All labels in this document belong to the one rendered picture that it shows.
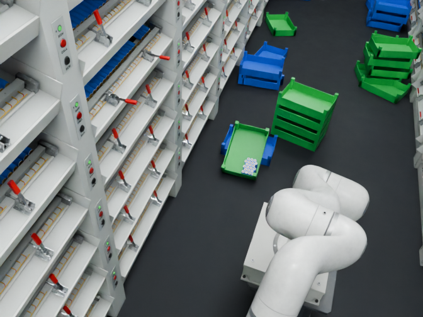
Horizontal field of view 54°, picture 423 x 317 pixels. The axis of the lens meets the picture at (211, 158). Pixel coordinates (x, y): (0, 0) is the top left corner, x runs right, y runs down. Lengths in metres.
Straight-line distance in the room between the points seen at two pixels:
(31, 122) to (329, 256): 0.68
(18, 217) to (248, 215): 1.39
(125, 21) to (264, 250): 0.94
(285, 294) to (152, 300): 1.16
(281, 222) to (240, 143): 1.53
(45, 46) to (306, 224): 0.66
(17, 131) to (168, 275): 1.21
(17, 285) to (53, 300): 0.21
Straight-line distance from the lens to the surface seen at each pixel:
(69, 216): 1.26
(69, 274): 1.39
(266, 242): 1.62
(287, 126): 2.57
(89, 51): 1.15
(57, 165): 1.12
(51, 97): 1.01
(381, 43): 3.41
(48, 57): 0.95
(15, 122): 0.95
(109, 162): 1.38
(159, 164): 1.91
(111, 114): 1.26
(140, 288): 1.95
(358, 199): 1.29
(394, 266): 2.23
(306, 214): 0.92
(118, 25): 1.26
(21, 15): 0.90
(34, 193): 1.07
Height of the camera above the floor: 1.71
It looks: 45 degrees down
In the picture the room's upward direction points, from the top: 4 degrees clockwise
